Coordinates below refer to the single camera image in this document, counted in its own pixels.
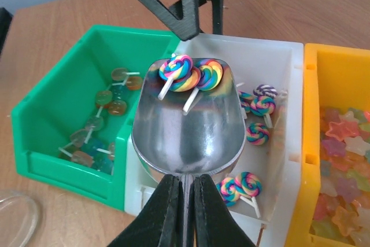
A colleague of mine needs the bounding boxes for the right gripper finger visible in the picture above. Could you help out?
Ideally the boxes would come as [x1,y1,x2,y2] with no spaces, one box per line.
[109,175,179,247]
[194,174,254,247]

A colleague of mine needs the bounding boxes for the white plastic candy bin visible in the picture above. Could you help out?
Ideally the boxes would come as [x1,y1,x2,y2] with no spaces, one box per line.
[124,34,304,246]

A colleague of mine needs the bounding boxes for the metal candy scoop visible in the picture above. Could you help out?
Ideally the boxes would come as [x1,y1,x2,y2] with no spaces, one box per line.
[131,58,246,246]

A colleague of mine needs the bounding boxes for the orange plastic candy bin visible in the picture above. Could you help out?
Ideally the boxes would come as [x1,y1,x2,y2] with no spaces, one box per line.
[286,43,369,246]

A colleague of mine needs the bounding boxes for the green plastic candy bin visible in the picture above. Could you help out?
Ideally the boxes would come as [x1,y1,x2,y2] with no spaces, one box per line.
[12,25,180,210]

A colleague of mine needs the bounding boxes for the clear round jar lid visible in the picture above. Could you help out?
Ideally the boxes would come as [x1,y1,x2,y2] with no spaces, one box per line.
[1,190,40,246]

